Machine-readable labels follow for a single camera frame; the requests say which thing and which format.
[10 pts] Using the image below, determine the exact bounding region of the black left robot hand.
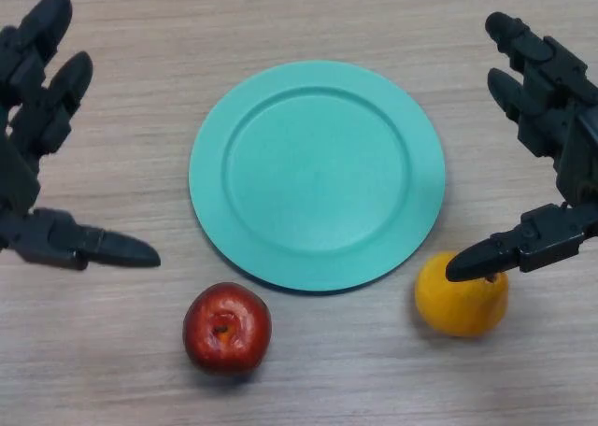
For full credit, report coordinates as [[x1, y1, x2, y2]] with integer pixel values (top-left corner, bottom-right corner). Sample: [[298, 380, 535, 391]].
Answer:
[[0, 0, 162, 272]]

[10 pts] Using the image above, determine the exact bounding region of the yellow pear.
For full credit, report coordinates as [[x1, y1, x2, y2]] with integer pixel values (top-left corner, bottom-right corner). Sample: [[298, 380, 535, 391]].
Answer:
[[414, 250, 509, 338]]

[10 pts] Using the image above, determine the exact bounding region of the red apple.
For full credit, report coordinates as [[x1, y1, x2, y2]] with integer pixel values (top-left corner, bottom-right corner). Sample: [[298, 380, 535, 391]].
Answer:
[[182, 281, 273, 376]]

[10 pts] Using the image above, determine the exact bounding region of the green round plate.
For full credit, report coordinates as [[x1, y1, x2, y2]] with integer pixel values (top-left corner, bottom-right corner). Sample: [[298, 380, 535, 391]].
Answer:
[[188, 60, 447, 296]]

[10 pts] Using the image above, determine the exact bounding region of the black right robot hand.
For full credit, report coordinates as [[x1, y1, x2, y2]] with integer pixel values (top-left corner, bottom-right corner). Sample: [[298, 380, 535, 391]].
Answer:
[[445, 11, 598, 283]]

